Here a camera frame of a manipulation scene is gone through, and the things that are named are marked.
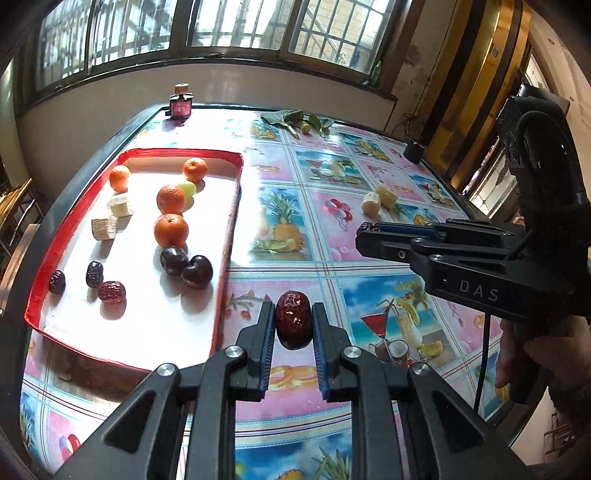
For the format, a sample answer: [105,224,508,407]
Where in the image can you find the green bottle on sill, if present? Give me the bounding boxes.
[370,61,382,88]

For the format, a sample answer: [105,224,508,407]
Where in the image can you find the dark date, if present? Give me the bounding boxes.
[97,281,126,305]
[85,261,104,289]

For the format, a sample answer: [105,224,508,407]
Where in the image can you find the reddish brown date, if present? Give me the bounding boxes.
[276,290,314,350]

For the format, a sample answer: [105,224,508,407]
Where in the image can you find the green leaves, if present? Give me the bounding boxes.
[260,109,335,139]

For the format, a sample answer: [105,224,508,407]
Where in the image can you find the perfume bottle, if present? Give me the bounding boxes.
[168,83,193,121]

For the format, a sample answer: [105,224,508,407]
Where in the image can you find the isolated red date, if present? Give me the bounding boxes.
[48,270,66,296]

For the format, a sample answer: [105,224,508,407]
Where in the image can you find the large orange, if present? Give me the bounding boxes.
[156,185,186,214]

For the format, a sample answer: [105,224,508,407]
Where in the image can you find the wooden chair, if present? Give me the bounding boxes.
[1,178,44,310]

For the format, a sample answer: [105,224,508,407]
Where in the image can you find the sugarcane piece near dates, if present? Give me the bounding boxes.
[362,191,382,218]

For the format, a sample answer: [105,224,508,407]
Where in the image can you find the small dark plum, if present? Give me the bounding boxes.
[159,246,189,276]

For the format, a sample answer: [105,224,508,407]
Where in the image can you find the right hand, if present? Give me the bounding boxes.
[495,316,590,388]

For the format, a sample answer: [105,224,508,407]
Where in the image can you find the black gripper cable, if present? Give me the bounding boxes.
[473,313,492,414]

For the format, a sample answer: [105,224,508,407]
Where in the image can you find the long sugarcane piece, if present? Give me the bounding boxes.
[375,183,398,210]

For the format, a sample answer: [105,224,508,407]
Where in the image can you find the large dark plum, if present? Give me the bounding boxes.
[181,255,213,290]

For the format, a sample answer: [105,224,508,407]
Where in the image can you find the black small container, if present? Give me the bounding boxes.
[403,137,425,165]

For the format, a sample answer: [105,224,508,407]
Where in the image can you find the red white tray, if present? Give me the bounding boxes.
[24,148,243,371]

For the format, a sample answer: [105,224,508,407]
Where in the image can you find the green grape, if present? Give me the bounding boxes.
[177,181,197,201]

